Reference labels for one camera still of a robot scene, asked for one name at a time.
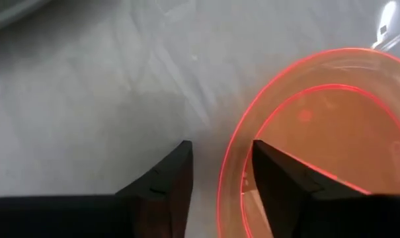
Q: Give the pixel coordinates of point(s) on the translucent orange plastic plate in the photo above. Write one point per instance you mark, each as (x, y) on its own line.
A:
(335, 132)

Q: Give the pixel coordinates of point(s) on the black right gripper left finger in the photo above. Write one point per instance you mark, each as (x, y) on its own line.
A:
(146, 211)

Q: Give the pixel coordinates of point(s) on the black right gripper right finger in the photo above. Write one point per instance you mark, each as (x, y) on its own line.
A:
(302, 205)

